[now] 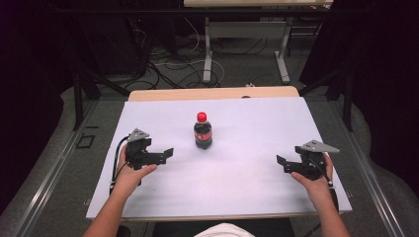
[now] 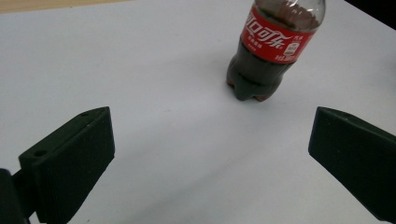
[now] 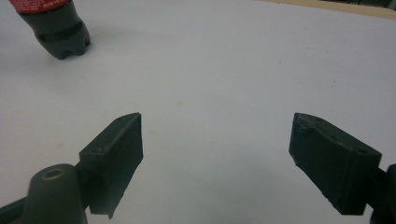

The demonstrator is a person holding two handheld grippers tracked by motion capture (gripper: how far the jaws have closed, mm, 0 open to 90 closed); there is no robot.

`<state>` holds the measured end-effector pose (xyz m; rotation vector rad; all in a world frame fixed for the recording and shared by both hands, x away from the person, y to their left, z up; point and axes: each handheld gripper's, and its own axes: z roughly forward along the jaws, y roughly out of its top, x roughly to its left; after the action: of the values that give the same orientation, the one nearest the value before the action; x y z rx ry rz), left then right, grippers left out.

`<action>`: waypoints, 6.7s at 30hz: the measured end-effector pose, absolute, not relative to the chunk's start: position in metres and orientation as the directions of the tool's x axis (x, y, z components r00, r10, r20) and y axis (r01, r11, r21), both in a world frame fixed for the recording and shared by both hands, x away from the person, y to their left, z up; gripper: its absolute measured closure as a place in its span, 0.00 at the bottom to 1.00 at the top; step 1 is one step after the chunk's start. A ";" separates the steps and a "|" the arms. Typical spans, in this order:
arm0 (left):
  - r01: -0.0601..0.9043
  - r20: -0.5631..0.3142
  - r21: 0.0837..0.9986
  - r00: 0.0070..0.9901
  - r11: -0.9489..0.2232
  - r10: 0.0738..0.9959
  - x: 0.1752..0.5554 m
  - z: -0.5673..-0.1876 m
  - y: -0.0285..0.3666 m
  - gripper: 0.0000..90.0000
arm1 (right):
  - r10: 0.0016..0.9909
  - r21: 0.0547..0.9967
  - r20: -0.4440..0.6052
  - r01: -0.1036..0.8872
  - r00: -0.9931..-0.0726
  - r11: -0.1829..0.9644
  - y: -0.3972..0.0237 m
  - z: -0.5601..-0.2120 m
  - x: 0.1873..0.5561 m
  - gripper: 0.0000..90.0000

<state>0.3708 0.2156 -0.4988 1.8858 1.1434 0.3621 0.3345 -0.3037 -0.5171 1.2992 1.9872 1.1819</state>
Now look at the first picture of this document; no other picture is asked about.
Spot black metal stand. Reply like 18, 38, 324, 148
71, 63, 131, 131
296, 63, 356, 133

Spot white desk with metal legs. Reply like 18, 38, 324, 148
183, 0, 334, 85

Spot person's white shirt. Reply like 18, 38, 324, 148
193, 222, 257, 237

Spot aluminium floor rail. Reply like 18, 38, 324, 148
9, 98, 100, 237
327, 98, 408, 237

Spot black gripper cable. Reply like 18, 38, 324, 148
109, 134, 131, 196
312, 157, 341, 237

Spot cola bottle with red label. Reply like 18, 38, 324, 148
193, 119, 213, 151

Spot person's right hand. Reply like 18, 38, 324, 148
290, 152, 336, 212

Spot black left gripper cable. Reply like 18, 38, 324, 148
109, 134, 131, 196

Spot person's dark trousers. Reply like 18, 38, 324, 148
151, 218, 295, 237

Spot white table cover sheet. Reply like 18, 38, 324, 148
85, 96, 353, 220

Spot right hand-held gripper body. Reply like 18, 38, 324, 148
290, 139, 341, 182

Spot black computer case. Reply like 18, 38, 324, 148
78, 14, 147, 76

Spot black horizontal bar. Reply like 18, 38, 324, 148
53, 7, 365, 16

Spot light wooden table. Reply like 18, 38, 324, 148
91, 85, 345, 223

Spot tangle of floor cables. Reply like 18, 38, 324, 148
131, 16, 275, 91

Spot person's left hand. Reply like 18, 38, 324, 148
113, 144, 158, 198

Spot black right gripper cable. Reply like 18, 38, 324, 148
312, 157, 341, 237

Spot dark curtain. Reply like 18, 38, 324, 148
299, 0, 419, 189
0, 0, 80, 215

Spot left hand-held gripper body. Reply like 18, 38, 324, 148
125, 127, 167, 171

